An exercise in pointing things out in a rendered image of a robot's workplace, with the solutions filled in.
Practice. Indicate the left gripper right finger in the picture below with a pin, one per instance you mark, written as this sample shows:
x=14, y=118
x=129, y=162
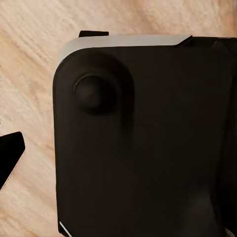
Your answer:
x=229, y=146

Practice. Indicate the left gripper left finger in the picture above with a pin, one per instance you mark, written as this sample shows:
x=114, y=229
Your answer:
x=12, y=147

